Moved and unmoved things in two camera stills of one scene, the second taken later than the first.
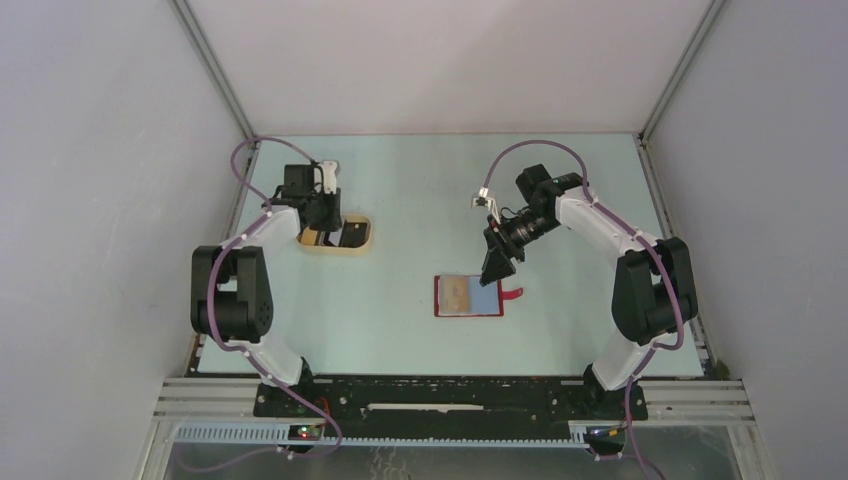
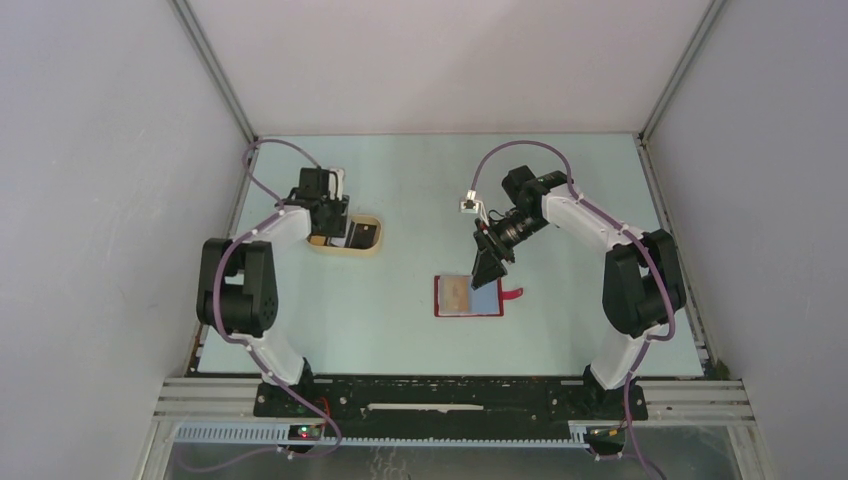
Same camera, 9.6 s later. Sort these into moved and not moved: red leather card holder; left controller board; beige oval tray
Moved: beige oval tray
Not moved: red leather card holder; left controller board
